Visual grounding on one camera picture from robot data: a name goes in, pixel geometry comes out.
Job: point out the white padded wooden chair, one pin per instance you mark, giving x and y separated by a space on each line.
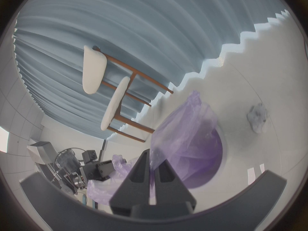
92 68

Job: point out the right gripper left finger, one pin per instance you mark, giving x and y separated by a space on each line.
125 196

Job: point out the purple plastic bag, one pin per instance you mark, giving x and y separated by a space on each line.
187 138

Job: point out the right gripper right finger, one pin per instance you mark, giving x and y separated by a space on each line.
178 194

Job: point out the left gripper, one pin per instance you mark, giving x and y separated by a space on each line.
103 169

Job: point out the crumpled clear wrapper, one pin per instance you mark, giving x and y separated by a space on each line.
257 117

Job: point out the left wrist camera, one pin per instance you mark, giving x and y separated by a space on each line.
89 156

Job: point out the white trash bin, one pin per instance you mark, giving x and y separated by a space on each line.
225 153

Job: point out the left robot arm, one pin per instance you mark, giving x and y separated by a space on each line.
65 159

